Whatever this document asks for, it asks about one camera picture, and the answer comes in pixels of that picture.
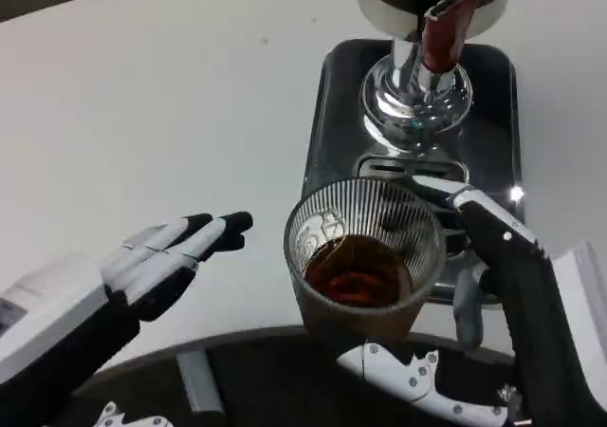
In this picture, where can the robot torso white black panels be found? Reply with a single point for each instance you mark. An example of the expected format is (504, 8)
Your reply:
(393, 365)

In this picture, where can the steel drip tray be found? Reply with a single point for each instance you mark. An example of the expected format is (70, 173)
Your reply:
(493, 137)

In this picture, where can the slotted steel drip grid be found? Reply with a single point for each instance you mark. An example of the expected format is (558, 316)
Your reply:
(379, 166)

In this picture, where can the red dispenser tap lever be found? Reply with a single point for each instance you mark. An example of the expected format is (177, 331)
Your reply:
(446, 33)

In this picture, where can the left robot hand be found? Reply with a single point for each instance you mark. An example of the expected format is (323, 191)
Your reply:
(52, 303)

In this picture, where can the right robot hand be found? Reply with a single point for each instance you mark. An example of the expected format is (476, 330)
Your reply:
(536, 303)

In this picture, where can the clear ribbed glass cup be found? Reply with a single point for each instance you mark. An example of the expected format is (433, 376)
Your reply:
(360, 275)

